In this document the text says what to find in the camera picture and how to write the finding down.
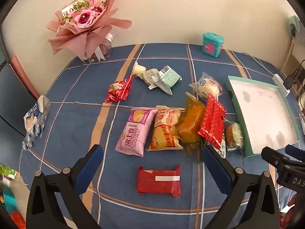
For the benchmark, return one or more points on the cream cone-shaped candy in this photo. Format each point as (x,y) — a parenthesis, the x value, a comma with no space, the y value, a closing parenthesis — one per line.
(139,70)

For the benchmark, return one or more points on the pale green small fan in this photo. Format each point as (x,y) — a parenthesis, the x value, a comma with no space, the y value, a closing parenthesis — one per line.
(293,26)

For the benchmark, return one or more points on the white power strip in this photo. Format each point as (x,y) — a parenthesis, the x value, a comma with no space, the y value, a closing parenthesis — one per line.
(280,83)

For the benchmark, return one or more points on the clear glass vase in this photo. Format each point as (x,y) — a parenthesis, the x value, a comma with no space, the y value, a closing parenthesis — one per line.
(106,49)

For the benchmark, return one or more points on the teal toy house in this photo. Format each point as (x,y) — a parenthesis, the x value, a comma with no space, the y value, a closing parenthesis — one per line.
(212,45)

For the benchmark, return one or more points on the pink flower bouquet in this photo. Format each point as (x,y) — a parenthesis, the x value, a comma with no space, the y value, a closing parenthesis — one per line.
(83,19)

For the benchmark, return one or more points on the blue white packet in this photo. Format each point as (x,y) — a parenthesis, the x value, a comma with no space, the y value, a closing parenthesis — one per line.
(34,121)

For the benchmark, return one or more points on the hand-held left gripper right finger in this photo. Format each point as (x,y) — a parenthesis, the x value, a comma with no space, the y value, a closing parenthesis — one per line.
(214,167)

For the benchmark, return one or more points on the pink snack packet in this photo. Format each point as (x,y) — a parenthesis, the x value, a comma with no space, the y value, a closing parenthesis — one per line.
(134,133)

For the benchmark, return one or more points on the orange bread packet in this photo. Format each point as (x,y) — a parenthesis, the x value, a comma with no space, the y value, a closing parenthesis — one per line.
(164,128)

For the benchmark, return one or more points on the white green leaf packet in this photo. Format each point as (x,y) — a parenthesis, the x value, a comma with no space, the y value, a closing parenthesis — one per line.
(222,151)

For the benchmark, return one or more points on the colourful printed bag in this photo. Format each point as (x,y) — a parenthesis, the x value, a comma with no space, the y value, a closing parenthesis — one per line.
(7,190)

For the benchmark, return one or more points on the green silver snack packet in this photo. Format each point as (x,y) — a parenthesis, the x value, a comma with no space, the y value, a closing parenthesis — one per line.
(170,77)

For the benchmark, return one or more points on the clear white bun packet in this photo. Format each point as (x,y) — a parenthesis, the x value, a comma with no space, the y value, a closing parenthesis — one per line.
(208,88)

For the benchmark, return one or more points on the mint green tray box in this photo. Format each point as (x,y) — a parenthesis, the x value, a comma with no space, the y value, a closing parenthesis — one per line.
(259,109)

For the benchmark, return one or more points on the blue plaid bed sheet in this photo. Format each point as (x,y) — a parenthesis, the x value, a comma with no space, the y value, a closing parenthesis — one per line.
(78,114)

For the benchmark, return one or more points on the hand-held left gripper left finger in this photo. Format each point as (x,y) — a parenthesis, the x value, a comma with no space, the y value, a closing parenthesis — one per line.
(88,169)

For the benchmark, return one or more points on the red bar packet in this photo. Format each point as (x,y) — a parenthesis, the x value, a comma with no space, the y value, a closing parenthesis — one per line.
(157,181)

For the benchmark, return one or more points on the cream snack packet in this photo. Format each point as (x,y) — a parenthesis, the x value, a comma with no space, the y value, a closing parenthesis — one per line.
(149,76)

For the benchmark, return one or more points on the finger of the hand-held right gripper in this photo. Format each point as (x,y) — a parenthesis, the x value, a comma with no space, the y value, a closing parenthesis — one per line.
(295,151)
(271,155)

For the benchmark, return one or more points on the amber clear snack packet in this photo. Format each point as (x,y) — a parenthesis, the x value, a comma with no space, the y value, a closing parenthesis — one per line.
(191,121)

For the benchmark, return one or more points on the red patterned packet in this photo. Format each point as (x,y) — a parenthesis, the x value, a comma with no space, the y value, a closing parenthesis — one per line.
(212,121)

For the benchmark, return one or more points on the black plug adapter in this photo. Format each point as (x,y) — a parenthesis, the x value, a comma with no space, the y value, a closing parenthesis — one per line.
(288,82)

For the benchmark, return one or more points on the red snack packet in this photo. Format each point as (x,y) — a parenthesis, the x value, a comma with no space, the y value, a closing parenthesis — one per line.
(118,90)

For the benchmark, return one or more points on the green-trimmed cookie packet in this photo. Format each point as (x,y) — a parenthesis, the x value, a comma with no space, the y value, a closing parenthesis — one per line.
(233,134)

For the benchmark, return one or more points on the white desk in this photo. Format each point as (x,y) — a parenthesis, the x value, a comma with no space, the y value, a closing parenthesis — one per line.
(289,57)

